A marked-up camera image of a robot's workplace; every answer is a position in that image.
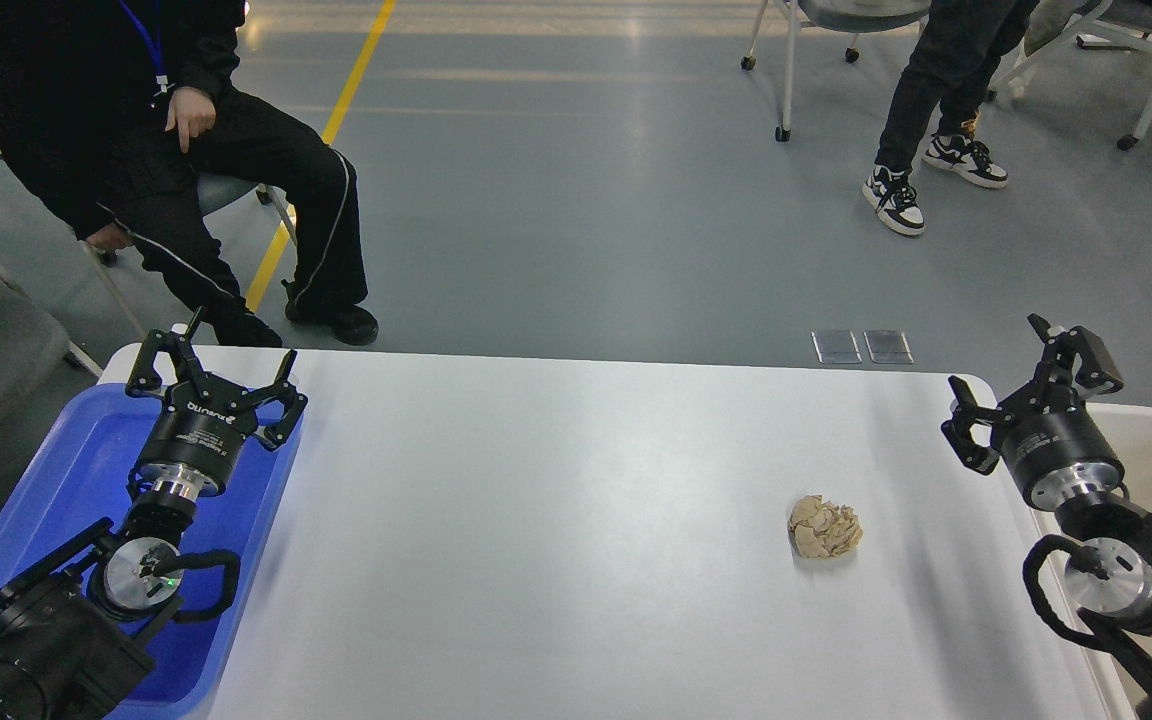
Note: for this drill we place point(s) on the blue plastic tray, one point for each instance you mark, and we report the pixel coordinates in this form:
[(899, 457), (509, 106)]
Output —
[(78, 476)]

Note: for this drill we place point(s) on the chair under seated person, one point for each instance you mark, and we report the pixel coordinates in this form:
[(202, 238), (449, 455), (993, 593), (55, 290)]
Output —
[(214, 194)]

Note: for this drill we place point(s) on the person with black-white sneakers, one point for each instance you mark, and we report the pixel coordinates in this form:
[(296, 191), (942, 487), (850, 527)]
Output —
[(960, 48)]

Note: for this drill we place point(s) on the metal floor plate left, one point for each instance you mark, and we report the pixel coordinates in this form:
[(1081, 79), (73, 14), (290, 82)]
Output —
[(836, 347)]

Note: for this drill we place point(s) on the grey chair far right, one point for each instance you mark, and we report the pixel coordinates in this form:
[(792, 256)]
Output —
[(1120, 23)]

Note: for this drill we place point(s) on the crumpled beige paper ball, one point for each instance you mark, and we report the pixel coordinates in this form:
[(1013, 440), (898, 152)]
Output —
[(821, 529)]

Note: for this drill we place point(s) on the metal floor plate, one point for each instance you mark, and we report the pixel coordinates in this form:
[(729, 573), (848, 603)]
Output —
[(836, 347), (889, 347)]

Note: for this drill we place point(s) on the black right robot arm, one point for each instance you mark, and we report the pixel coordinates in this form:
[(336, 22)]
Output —
[(1091, 583)]

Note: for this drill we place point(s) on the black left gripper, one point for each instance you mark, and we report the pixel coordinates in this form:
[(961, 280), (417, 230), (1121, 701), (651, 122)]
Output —
[(198, 432)]

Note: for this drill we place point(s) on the metal floor plate right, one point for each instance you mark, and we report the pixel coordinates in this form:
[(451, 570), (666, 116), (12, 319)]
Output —
[(889, 347)]

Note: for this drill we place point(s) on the seated person in black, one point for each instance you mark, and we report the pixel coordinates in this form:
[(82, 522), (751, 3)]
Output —
[(110, 111)]

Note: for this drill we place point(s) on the grey wheeled chair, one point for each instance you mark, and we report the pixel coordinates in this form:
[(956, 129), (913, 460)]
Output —
[(853, 18)]

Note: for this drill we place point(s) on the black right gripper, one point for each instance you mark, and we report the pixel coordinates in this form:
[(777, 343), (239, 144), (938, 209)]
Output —
[(1053, 452)]

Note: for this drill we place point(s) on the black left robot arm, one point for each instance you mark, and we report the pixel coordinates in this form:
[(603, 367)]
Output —
[(127, 550)]

